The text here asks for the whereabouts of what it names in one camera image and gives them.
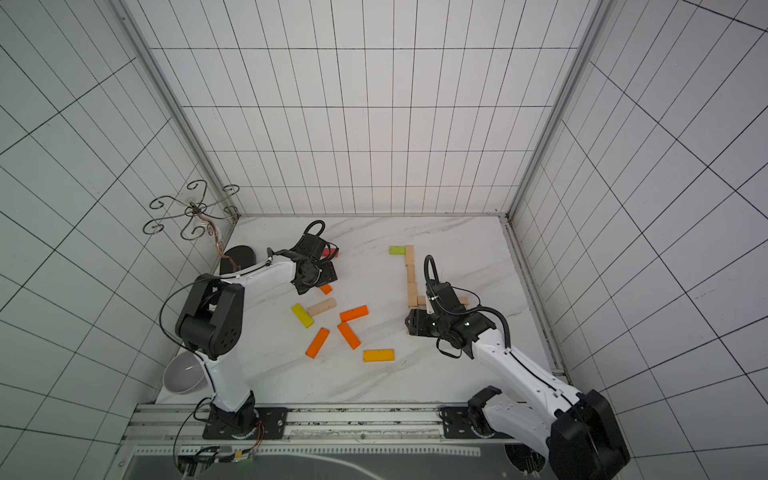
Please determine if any yellow-green block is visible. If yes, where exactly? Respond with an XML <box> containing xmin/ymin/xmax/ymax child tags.
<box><xmin>291</xmin><ymin>304</ymin><xmax>314</xmax><ymax>328</ymax></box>

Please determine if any yellow block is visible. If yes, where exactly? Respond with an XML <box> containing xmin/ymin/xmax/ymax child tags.
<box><xmin>363</xmin><ymin>349</ymin><xmax>395</xmax><ymax>363</ymax></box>

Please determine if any black wire ornament stand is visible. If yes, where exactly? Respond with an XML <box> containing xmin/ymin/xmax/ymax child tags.
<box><xmin>142</xmin><ymin>179</ymin><xmax>245</xmax><ymax>273</ymax></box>

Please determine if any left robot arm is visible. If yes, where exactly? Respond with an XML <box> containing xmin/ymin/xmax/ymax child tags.
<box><xmin>175</xmin><ymin>232</ymin><xmax>339</xmax><ymax>440</ymax></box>

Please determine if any orange block lower middle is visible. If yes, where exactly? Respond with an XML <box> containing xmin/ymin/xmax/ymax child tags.
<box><xmin>337</xmin><ymin>322</ymin><xmax>361</xmax><ymax>350</ymax></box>

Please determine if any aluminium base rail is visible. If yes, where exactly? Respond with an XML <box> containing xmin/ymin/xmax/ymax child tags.
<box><xmin>122</xmin><ymin>403</ymin><xmax>524</xmax><ymax>452</ymax></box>

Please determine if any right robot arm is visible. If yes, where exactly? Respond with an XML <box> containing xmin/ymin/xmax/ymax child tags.
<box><xmin>405</xmin><ymin>279</ymin><xmax>630</xmax><ymax>479</ymax></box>

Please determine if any orange block lower left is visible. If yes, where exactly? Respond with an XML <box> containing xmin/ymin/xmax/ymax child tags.
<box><xmin>305</xmin><ymin>328</ymin><xmax>330</xmax><ymax>359</ymax></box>

